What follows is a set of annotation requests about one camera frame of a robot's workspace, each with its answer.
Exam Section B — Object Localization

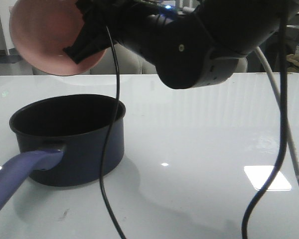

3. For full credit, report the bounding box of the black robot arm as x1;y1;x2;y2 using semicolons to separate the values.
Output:
64;0;299;89

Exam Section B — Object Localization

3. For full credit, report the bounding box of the thin black cable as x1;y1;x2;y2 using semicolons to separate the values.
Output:
99;24;127;239

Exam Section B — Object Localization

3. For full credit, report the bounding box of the thick black cable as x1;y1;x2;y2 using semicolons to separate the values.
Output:
241;0;290;239

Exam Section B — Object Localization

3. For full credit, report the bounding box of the white cable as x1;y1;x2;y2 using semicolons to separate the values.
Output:
254;46;299;220

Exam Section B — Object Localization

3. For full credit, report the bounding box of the beige folded cushion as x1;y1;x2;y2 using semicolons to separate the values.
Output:
286;54;299;73

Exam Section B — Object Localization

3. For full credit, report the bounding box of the pink plastic bowl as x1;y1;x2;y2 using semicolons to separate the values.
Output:
9;0;106;76

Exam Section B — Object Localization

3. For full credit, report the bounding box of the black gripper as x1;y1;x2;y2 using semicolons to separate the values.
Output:
62;0;164;64

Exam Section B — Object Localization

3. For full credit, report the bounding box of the dark grey appliance cabinet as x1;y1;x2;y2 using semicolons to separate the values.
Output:
261;24;299;73

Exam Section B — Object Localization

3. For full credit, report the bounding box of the dark blue saucepan purple handle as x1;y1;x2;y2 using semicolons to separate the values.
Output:
0;94;126;210

